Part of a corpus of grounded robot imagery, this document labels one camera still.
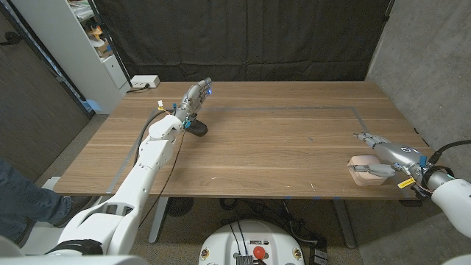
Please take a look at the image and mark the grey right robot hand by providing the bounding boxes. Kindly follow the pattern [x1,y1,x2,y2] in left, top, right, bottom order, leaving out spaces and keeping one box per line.
[347,132,430,181]

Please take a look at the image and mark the person leg in jeans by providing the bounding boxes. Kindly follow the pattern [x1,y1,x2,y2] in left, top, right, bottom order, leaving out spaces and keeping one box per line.
[0,157,73,244]

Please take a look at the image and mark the small cardboard box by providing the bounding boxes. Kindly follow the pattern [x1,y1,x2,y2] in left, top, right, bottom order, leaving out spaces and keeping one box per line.
[96,39,114,58]

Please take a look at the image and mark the dark shoe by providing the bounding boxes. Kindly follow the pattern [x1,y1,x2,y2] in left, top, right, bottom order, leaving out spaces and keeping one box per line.
[47,195,95,226]

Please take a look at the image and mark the black round floor fan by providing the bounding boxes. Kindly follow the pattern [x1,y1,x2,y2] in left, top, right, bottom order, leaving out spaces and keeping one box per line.
[165,197,195,217]

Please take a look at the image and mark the pink square jewelry box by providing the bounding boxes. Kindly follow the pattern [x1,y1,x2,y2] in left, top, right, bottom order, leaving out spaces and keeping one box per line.
[347,155,389,187]

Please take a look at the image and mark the black backdrop stand pole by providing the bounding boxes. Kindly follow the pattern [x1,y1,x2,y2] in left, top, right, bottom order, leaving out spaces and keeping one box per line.
[87,0,133,88]

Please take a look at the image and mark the black floor power strip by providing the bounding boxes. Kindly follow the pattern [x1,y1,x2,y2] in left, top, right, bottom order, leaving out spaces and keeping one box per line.
[308,235,329,265]

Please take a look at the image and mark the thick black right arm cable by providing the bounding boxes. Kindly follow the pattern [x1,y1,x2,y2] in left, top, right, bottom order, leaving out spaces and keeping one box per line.
[428,139,471,166]

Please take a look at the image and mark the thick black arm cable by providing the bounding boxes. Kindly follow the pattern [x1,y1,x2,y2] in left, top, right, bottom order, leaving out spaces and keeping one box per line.
[132,109,176,166]
[428,139,471,166]

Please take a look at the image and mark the white floor board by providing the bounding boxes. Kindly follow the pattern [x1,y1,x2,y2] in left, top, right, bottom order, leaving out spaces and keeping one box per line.
[16,175,121,255]

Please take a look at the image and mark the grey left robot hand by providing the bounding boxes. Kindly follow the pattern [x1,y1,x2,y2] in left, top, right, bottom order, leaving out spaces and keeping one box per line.
[172,77,213,124]

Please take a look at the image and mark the white shelf cabinet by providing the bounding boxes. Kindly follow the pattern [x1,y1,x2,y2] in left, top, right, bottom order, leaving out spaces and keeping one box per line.
[10,0,132,115]

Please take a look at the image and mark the black backdrop curtain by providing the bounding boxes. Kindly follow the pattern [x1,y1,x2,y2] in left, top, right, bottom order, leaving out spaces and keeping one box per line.
[93,0,397,82]

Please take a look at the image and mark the white power outlet box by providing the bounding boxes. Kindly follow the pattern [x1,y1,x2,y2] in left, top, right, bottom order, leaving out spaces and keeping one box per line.
[130,74,161,89]

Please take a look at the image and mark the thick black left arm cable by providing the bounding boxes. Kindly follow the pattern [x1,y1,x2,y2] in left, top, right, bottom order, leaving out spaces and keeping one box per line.
[132,109,176,166]

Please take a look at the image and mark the yellow toy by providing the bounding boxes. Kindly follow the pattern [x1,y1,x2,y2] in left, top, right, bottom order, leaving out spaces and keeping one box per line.
[87,24,104,41]

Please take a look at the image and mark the black floor cable bundle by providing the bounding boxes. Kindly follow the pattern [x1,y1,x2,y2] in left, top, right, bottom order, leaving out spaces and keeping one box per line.
[219,197,319,246]

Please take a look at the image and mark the grey table leg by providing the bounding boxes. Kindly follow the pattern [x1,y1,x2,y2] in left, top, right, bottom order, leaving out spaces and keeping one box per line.
[148,197,169,244]
[332,199,357,250]

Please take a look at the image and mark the black glasses case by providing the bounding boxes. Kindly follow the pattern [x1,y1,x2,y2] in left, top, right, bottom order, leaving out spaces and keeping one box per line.
[187,119,209,138]

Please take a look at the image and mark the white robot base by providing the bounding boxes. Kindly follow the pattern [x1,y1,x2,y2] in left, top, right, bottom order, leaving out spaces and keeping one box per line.
[198,219,305,265]

